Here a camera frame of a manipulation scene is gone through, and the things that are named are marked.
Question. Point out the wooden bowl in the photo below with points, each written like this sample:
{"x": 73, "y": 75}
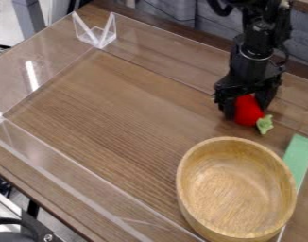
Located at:
{"x": 236, "y": 190}

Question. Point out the green tape strip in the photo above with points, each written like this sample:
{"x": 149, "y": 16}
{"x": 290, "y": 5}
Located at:
{"x": 296, "y": 158}

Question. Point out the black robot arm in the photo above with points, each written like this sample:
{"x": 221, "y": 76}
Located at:
{"x": 258, "y": 54}

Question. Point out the clear acrylic enclosure wall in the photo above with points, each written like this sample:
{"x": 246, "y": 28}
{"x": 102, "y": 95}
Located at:
{"x": 97, "y": 121}

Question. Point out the red plush fruit green stem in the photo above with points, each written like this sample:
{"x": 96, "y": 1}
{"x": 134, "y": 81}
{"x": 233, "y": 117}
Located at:
{"x": 249, "y": 115}

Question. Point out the black metal bracket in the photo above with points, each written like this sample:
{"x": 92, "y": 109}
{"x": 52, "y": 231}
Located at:
{"x": 34, "y": 227}

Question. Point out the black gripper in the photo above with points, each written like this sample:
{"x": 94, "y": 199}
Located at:
{"x": 252, "y": 75}

